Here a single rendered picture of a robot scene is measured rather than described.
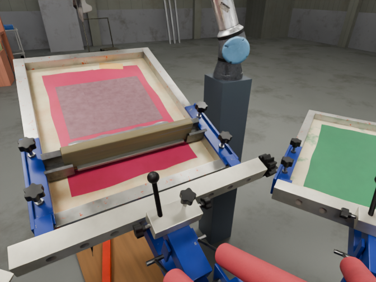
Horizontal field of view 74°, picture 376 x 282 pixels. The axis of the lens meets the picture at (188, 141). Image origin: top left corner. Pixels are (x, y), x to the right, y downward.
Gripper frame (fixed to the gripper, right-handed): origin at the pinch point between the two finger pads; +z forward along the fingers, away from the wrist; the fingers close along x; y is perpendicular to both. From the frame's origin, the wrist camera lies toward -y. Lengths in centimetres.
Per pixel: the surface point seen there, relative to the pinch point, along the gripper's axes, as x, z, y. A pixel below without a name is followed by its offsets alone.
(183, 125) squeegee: -74, 7, 17
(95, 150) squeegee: -74, 9, -11
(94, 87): -32.6, 16.1, -2.2
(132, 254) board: -62, 134, 4
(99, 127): -56, 17, -6
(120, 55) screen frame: -14.9, 13.0, 14.3
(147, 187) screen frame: -88, 14, -1
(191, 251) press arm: -110, 10, 1
